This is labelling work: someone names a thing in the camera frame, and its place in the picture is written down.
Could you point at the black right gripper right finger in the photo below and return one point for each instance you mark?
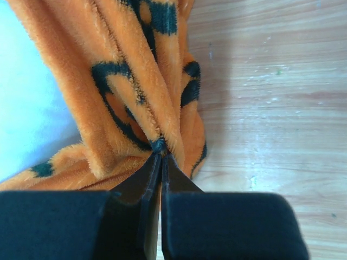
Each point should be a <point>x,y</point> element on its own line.
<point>225,225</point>

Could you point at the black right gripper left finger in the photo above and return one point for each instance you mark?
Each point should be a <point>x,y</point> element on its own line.
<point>121,223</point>

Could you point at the orange monogram pillowcase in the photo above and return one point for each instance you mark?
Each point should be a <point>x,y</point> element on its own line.
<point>125,72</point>

